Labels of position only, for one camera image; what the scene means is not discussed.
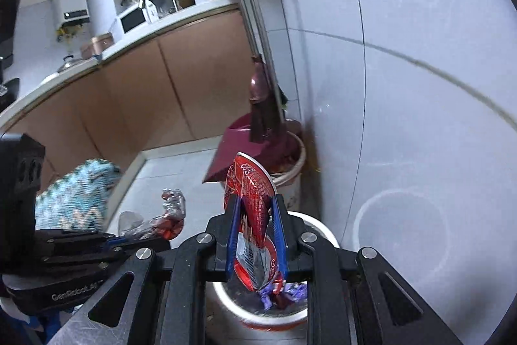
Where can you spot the beige trash bin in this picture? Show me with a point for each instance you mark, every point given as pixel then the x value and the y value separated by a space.
pixel 286 175

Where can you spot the white microwave oven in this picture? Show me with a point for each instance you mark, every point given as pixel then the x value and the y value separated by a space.
pixel 135 16

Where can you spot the dark red dustpan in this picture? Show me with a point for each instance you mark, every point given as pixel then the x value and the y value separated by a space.
pixel 276 154

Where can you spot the purple plastic wrapper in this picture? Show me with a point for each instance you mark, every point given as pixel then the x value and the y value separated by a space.
pixel 280 295

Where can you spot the zigzag knitted table cloth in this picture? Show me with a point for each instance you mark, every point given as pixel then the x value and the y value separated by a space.
pixel 78 200

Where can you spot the red silver foil wrapper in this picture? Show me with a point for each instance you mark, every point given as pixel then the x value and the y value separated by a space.
pixel 167 225

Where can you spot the steel pot with lid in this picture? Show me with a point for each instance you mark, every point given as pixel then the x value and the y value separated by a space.
pixel 69 61

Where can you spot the brown rice cooker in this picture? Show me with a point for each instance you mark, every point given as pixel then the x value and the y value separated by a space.
pixel 96 46

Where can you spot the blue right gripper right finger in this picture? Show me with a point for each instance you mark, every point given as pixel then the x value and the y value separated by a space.
pixel 279 234

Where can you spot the grey round trash bin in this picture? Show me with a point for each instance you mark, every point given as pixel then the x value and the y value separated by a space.
pixel 237 315

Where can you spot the red snack wrapper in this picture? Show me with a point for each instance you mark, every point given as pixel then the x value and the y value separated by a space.
pixel 255 262

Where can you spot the white water heater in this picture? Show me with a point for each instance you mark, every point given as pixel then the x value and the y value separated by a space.
pixel 70 12

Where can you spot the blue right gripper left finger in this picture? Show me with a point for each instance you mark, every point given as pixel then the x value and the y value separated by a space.
pixel 234 208

